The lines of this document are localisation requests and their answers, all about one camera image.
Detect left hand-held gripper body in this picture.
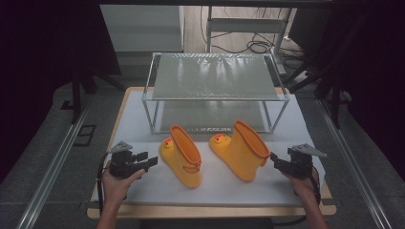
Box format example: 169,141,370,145
108,140,151,179

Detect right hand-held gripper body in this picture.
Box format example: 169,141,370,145
287,143,328,179

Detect yellow duck rain boot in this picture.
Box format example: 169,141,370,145
208,119,272,183
158,124,203,190

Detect metal two-tier shoe rack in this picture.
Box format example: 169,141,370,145
140,52,291,135

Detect person's left hand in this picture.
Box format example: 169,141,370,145
101,160,146,205

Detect person's right hand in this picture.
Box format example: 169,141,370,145
282,167,320,198

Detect wooden table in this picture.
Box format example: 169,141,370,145
86,86,337,220

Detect black stand legs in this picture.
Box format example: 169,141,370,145
68,56,126,126
285,60,352,130

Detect grey cabinet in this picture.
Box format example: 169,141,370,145
99,4,186,53

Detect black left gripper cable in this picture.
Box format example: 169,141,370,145
96,152,111,218

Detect aluminium floor rail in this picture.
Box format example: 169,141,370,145
316,97,394,229
14,94,94,229

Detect black floor cables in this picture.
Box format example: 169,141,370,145
200,5,309,66

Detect grey metal desk frame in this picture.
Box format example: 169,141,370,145
204,5,288,76

